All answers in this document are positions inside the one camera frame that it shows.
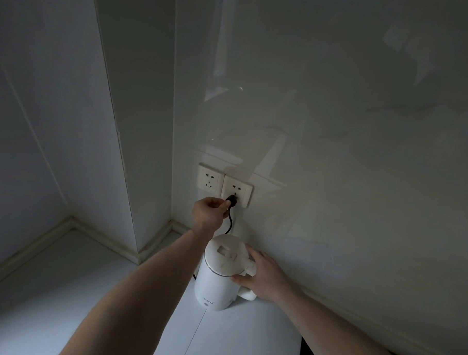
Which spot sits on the white electric kettle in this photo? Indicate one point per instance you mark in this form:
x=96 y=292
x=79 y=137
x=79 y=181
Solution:
x=213 y=290

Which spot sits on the person's left hand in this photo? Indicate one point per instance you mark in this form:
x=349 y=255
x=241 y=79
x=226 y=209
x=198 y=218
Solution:
x=209 y=217

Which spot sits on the white wall socket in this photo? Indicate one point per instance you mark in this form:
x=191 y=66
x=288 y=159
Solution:
x=241 y=187
x=210 y=179

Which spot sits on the person's right forearm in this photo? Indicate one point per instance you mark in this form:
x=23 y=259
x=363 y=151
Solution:
x=335 y=335

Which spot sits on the person's left forearm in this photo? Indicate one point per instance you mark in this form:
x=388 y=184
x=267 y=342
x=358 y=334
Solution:
x=135 y=306

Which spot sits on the white kitchen countertop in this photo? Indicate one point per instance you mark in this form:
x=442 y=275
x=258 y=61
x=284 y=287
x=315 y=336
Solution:
x=39 y=291

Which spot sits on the person's right hand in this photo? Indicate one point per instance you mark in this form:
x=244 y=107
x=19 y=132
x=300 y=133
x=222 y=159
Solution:
x=268 y=281

